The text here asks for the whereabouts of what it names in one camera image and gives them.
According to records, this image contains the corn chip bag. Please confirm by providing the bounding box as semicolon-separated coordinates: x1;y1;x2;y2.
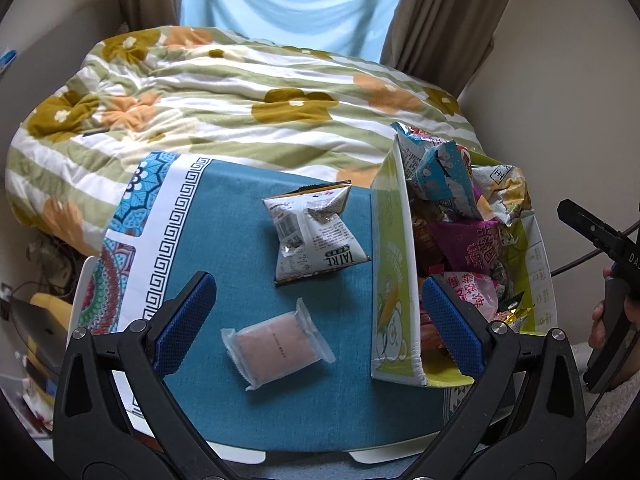
472;164;532;226

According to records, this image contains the pink white snack bag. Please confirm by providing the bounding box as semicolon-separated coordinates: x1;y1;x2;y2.
442;272;499;321

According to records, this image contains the right hand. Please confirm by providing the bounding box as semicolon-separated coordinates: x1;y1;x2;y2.
586;268;639;393

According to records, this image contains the purple snack bag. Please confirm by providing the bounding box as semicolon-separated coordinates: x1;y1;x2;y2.
430;219;501;275

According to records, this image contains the yellow cushion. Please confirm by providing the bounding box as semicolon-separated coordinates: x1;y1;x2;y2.
22;292;72;375

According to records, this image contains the yellow-green cardboard box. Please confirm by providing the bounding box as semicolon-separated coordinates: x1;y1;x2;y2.
371;142;558;388

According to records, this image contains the blue white snack bag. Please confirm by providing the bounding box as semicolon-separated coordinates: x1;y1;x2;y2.
392;122;482;220

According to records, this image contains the clear pink pastry packet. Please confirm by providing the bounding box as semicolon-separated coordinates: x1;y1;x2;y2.
220;297;336;391

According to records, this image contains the patterned blue table mat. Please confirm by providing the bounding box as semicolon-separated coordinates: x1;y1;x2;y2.
77;149;516;454

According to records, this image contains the brown right curtain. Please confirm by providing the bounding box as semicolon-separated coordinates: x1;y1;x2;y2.
381;0;509;96

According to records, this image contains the white black snack bag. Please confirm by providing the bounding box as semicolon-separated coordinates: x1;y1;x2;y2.
262;180;369;285

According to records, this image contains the floral striped quilt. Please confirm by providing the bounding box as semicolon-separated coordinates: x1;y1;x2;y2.
3;26;482;256

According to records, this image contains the light blue window cloth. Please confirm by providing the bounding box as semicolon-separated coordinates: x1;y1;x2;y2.
180;0;399;62

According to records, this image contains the grey headboard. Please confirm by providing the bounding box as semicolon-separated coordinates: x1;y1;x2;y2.
1;0;124;136

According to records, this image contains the small blue white object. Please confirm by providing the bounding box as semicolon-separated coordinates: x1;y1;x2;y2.
0;49;16;72

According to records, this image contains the black cable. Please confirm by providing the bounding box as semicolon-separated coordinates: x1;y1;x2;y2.
549;219;640;276

